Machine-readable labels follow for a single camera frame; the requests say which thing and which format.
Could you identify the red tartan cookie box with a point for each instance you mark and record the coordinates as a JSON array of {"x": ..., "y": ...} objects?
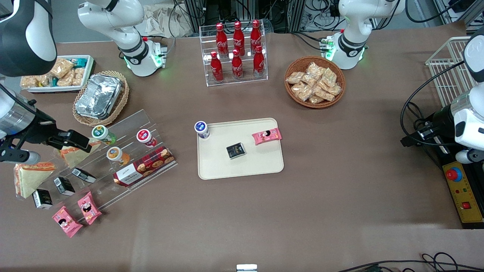
[{"x": 145, "y": 166}]

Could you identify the white rectangular bin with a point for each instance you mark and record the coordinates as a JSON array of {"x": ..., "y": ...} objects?
[{"x": 89, "y": 73}]

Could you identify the red cola bottle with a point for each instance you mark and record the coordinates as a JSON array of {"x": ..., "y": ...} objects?
[
  {"x": 259, "y": 63},
  {"x": 237, "y": 67},
  {"x": 238, "y": 37},
  {"x": 256, "y": 36},
  {"x": 216, "y": 70},
  {"x": 221, "y": 39}
]

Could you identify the clear acrylic stepped shelf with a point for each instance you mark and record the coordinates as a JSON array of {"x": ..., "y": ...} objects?
[{"x": 113, "y": 132}]

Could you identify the small black box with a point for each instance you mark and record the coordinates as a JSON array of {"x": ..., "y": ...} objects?
[
  {"x": 236, "y": 150},
  {"x": 83, "y": 175},
  {"x": 42, "y": 198},
  {"x": 63, "y": 186}
]

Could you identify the red lid cup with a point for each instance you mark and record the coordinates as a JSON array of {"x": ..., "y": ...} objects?
[{"x": 144, "y": 136}]

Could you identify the clear acrylic bottle rack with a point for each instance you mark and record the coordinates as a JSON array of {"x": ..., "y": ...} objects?
[{"x": 232, "y": 81}]

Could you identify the aluminium equipment rack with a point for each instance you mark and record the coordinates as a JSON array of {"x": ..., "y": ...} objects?
[{"x": 280, "y": 15}]

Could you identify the clear wrapped cracker pack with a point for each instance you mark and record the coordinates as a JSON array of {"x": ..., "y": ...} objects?
[
  {"x": 315, "y": 100},
  {"x": 306, "y": 94},
  {"x": 324, "y": 94},
  {"x": 334, "y": 90},
  {"x": 329, "y": 77},
  {"x": 295, "y": 78},
  {"x": 298, "y": 88},
  {"x": 309, "y": 80},
  {"x": 317, "y": 70}
]

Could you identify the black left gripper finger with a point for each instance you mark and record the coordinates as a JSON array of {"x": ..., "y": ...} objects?
[
  {"x": 425, "y": 132},
  {"x": 410, "y": 141}
]

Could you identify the orange lid cup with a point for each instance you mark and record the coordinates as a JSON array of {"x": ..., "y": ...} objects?
[{"x": 114, "y": 153}]

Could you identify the beige plastic tray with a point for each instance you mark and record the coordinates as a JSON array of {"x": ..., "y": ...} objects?
[{"x": 242, "y": 166}]

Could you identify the pink snack pack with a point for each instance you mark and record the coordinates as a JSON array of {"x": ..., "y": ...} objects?
[
  {"x": 267, "y": 136},
  {"x": 89, "y": 207},
  {"x": 66, "y": 222}
]

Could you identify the triangle sandwich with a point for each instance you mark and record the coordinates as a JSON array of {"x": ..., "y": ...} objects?
[
  {"x": 32, "y": 181},
  {"x": 81, "y": 156}
]

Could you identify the small white device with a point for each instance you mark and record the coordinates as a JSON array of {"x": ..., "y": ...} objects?
[{"x": 246, "y": 268}]

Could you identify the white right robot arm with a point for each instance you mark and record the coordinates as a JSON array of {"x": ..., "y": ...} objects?
[{"x": 113, "y": 22}]

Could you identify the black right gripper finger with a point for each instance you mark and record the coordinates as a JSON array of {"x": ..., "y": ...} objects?
[
  {"x": 75, "y": 141},
  {"x": 58, "y": 144}
]

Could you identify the teal snack pack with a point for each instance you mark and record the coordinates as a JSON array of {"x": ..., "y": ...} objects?
[{"x": 80, "y": 61}]

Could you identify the blue lid yogurt bottle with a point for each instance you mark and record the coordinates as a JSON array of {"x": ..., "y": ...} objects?
[{"x": 202, "y": 128}]

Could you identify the puffed rice snack pack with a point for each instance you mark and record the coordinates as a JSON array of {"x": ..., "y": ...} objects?
[
  {"x": 66, "y": 80},
  {"x": 78, "y": 76},
  {"x": 28, "y": 82},
  {"x": 43, "y": 80},
  {"x": 62, "y": 68}
]

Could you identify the round wicker basket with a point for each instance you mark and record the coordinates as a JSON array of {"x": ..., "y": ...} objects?
[{"x": 293, "y": 98}]

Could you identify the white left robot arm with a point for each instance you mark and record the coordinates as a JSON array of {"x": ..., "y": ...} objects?
[{"x": 351, "y": 22}]

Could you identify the yellow emergency stop box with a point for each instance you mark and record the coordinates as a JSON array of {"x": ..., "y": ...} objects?
[{"x": 467, "y": 196}]

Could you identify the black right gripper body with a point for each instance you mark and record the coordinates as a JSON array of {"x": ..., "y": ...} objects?
[{"x": 37, "y": 132}]

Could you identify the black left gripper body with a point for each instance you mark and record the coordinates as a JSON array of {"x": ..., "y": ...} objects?
[{"x": 441, "y": 120}]

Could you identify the stacked foil trays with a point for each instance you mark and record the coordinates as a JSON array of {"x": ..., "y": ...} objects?
[{"x": 98, "y": 96}]

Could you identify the green lid cup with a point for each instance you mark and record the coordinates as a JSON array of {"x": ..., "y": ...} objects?
[{"x": 100, "y": 132}]

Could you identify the crumpled beige paper bag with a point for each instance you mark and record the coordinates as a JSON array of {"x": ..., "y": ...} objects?
[{"x": 162, "y": 20}]

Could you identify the oval wicker basket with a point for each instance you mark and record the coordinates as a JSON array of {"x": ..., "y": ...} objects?
[{"x": 121, "y": 102}]

